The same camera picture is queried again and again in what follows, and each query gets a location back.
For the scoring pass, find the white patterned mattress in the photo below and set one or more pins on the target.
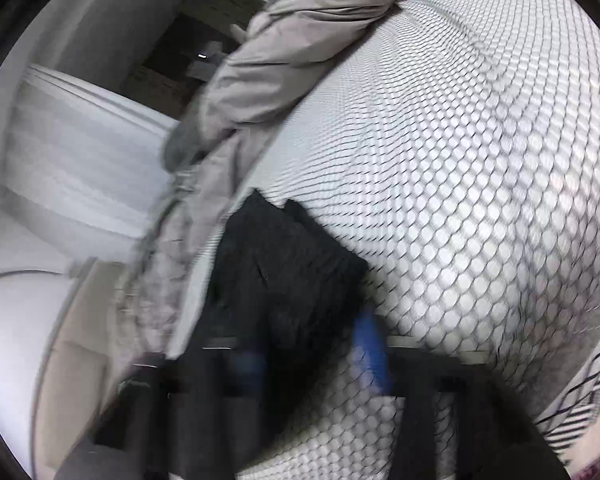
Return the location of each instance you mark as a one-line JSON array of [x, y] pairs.
[[480, 160]]

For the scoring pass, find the beige padded headboard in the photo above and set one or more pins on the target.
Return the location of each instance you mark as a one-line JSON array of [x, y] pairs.
[[80, 350]]

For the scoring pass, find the black pants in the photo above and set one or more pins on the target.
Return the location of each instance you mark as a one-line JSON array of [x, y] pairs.
[[280, 280]]

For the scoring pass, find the grey quilted comforter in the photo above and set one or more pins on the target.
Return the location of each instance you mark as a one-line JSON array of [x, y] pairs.
[[280, 45]]

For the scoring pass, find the striped black and white cloth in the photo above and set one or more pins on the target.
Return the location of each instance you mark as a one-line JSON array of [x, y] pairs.
[[590, 390]]

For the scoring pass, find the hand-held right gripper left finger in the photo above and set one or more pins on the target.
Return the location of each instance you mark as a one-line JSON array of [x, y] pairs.
[[250, 372]]

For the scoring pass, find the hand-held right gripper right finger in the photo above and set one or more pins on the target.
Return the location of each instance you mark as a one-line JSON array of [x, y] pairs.
[[372, 355]]

